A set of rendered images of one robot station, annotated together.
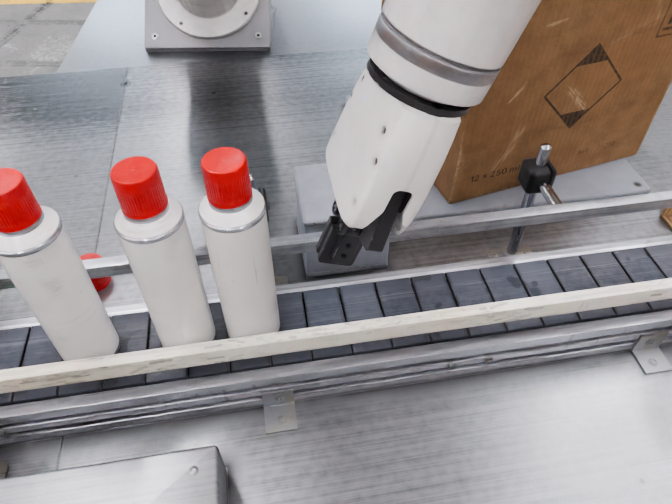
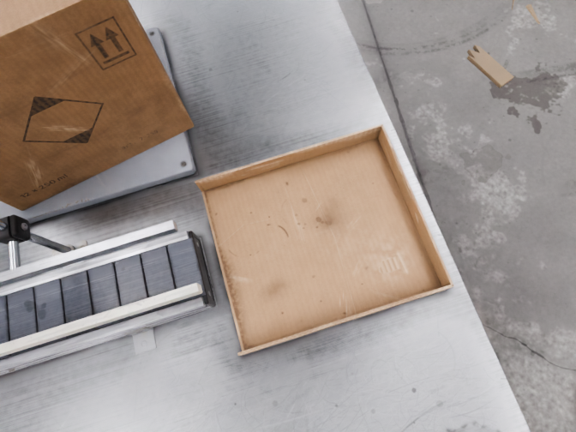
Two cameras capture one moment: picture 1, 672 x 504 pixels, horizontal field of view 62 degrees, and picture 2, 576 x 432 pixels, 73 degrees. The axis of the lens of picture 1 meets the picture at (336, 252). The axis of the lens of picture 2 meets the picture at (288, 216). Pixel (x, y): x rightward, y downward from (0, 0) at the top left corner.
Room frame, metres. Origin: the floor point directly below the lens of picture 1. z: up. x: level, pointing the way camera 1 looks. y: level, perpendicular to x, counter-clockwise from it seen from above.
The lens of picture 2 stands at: (0.28, -0.57, 1.41)
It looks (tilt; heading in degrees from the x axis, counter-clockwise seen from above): 72 degrees down; 3
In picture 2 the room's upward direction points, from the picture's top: 11 degrees counter-clockwise
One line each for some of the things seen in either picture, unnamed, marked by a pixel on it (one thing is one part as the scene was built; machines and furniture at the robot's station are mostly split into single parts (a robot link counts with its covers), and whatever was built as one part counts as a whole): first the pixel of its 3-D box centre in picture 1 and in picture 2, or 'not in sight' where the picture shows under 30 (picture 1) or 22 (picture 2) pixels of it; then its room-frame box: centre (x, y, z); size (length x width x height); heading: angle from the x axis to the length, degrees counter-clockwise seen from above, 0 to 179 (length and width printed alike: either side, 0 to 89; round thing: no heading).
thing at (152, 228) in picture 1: (165, 266); not in sight; (0.31, 0.14, 0.98); 0.05 x 0.05 x 0.20
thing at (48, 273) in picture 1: (52, 279); not in sight; (0.30, 0.23, 0.98); 0.05 x 0.05 x 0.20
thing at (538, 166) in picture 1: (535, 218); (37, 253); (0.44, -0.22, 0.91); 0.07 x 0.03 x 0.16; 10
